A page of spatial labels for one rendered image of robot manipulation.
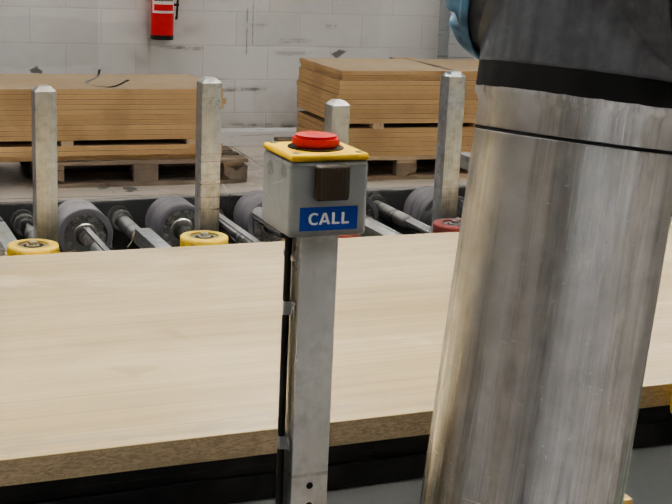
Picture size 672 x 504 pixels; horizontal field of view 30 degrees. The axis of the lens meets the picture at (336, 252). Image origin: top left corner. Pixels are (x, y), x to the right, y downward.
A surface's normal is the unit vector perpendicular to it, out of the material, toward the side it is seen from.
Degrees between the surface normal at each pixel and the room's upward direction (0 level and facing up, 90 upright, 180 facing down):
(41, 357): 0
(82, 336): 0
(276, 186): 90
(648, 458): 90
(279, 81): 90
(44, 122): 90
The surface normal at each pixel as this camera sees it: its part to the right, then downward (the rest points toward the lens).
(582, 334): 0.15, 0.15
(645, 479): 0.38, 0.24
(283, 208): -0.92, 0.05
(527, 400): -0.28, 0.09
